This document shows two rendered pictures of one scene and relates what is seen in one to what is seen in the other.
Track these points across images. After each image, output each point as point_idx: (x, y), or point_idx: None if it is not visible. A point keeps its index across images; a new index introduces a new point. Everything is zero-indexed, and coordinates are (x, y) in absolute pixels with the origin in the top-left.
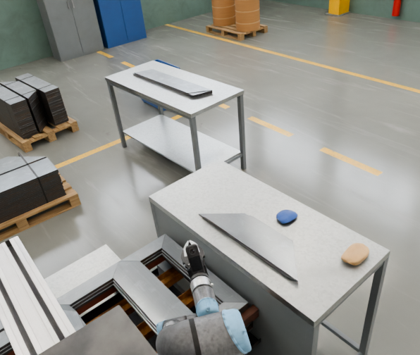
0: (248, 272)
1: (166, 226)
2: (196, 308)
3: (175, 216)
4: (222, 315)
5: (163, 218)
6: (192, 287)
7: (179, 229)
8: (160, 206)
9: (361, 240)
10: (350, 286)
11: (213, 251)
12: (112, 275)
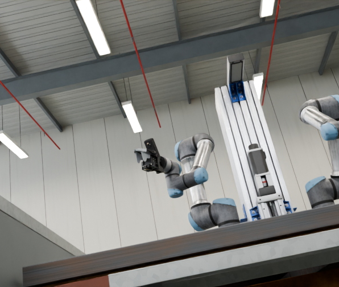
0: (80, 251)
1: (6, 257)
2: (178, 164)
3: (24, 212)
4: (183, 139)
5: (1, 234)
6: (168, 159)
7: (27, 242)
8: (0, 200)
9: None
10: None
11: (61, 248)
12: None
